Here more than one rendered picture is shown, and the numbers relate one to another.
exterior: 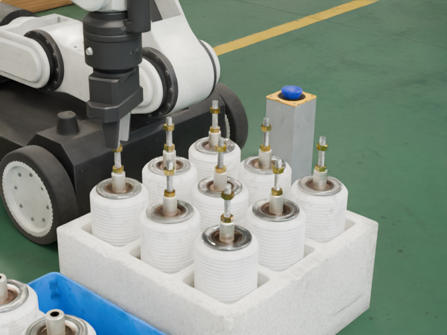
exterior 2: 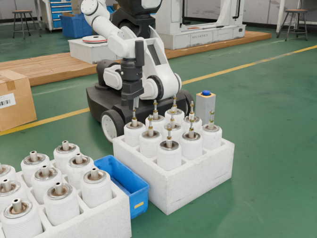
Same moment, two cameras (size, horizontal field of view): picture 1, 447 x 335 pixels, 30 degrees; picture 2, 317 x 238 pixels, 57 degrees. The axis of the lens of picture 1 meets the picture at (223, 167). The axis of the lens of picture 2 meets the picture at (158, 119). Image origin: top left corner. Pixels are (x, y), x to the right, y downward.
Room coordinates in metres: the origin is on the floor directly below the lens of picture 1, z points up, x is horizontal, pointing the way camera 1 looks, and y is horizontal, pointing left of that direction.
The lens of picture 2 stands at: (0.10, -0.15, 0.81)
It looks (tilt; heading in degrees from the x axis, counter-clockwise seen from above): 24 degrees down; 11
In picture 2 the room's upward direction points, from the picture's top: 1 degrees counter-clockwise
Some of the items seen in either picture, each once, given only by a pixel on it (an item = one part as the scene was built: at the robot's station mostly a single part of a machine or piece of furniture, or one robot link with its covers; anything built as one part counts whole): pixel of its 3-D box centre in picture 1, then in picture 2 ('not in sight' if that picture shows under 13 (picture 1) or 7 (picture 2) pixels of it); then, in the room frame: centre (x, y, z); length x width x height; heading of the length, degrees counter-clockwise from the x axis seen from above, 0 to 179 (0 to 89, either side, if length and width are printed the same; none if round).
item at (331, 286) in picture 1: (218, 269); (171, 158); (1.24, 0.01, 0.09); 0.39 x 0.39 x 0.18; 49
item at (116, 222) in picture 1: (120, 236); (135, 143); (1.23, 0.17, 0.16); 0.10 x 0.10 x 0.18
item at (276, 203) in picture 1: (276, 203); (191, 133); (1.16, -0.08, 0.26); 0.02 x 0.02 x 0.03
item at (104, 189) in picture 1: (118, 188); (134, 125); (1.23, 0.17, 0.25); 0.08 x 0.08 x 0.01
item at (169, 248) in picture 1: (170, 261); (151, 153); (1.15, 0.08, 0.16); 0.10 x 0.10 x 0.18
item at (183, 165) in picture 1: (169, 166); (155, 118); (1.32, 0.09, 0.25); 0.08 x 0.08 x 0.01
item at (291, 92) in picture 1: (291, 93); (205, 93); (1.51, -0.13, 0.32); 0.04 x 0.04 x 0.02
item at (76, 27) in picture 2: not in sight; (76, 25); (5.36, 2.38, 0.19); 0.50 x 0.41 x 0.37; 54
